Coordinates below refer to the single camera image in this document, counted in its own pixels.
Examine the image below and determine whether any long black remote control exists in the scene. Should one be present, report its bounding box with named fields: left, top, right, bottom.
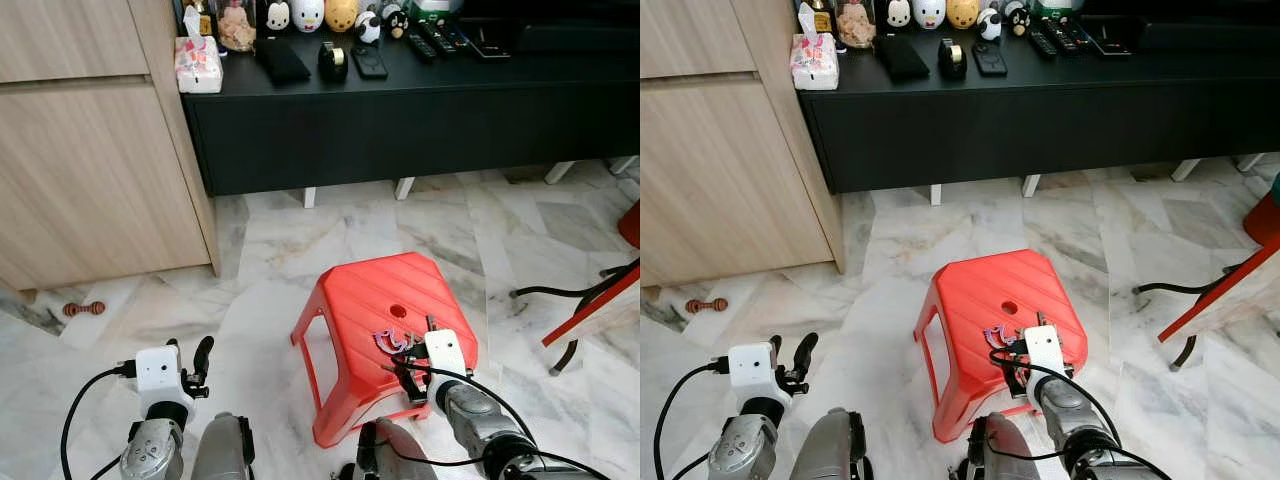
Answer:
left=426, top=19, right=472, bottom=52
left=1048, top=17, right=1097, bottom=51
left=404, top=22, right=439, bottom=64
left=1029, top=19, right=1062, bottom=60

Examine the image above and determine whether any small flat black remote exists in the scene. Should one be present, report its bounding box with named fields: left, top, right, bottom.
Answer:
left=350, top=45, right=390, bottom=82
left=971, top=41, right=1010, bottom=79

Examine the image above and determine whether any black tape dispenser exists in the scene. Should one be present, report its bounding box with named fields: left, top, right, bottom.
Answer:
left=317, top=41, right=350, bottom=84
left=936, top=38, right=970, bottom=82

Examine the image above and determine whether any black television base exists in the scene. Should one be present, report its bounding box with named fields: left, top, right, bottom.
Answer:
left=1090, top=0, right=1280, bottom=56
left=466, top=0, right=641, bottom=59

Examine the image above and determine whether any black pouch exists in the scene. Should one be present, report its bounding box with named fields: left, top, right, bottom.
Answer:
left=874, top=34, right=932, bottom=84
left=254, top=37, right=312, bottom=87

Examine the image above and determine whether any pink and white tissue pack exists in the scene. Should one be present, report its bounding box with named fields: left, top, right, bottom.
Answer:
left=174, top=10, right=225, bottom=95
left=789, top=9, right=840, bottom=92

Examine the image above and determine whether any light wood cabinet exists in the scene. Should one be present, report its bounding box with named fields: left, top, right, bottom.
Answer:
left=640, top=0, right=847, bottom=291
left=0, top=0, right=222, bottom=293

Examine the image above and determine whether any black tv console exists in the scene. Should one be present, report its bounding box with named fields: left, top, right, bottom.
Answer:
left=796, top=0, right=1280, bottom=206
left=179, top=0, right=641, bottom=209

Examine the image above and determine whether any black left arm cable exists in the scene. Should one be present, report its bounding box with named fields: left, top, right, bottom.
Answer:
left=654, top=360, right=732, bottom=480
left=59, top=363, right=138, bottom=480

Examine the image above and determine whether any red edged table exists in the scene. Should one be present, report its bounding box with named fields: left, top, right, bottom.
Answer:
left=1159, top=252, right=1280, bottom=344
left=541, top=262, right=641, bottom=348

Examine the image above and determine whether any red plastic stool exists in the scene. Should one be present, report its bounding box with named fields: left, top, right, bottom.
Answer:
left=290, top=251, right=480, bottom=450
left=912, top=247, right=1090, bottom=444

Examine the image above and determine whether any glass snack jar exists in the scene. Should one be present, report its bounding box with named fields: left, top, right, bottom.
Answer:
left=214, top=0, right=259, bottom=54
left=837, top=0, right=880, bottom=50

